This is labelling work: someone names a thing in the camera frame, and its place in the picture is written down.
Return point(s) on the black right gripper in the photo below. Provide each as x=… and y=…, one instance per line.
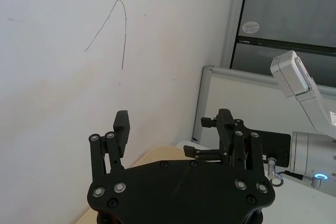
x=278, y=145

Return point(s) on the oval white window sticker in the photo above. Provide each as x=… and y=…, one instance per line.
x=251, y=27

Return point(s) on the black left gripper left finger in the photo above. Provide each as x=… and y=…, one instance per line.
x=121, y=134

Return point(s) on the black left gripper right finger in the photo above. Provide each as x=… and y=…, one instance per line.
x=225, y=137

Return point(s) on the white partition panel grey frame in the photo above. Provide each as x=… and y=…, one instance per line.
x=236, y=98

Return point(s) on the dark window with grey frame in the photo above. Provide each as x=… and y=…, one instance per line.
x=283, y=6

